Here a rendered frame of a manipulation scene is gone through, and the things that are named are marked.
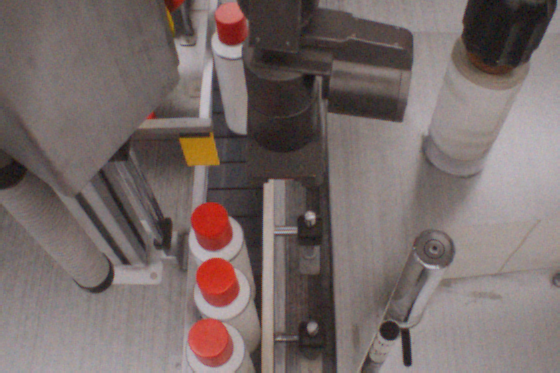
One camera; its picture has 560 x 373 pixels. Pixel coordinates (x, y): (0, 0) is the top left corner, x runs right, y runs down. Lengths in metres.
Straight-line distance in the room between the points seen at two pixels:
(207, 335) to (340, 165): 0.36
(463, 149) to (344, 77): 0.33
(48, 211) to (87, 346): 0.40
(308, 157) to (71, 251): 0.21
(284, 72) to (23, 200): 0.20
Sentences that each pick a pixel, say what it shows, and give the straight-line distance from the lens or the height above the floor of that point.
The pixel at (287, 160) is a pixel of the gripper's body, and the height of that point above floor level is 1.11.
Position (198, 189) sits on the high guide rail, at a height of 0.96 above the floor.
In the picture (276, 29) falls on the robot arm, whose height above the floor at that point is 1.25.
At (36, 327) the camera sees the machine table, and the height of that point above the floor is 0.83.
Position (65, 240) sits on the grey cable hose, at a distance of 0.45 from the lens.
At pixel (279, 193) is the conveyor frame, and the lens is 0.77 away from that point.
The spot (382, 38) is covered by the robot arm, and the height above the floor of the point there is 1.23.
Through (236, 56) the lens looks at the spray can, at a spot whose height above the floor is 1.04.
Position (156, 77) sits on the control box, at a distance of 0.33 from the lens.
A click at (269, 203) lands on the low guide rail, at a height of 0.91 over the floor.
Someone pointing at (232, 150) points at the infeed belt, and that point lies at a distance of 0.80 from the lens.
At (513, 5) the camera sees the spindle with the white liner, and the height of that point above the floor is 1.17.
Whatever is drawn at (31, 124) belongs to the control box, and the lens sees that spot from 0.28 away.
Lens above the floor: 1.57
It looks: 60 degrees down
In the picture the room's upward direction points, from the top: 4 degrees counter-clockwise
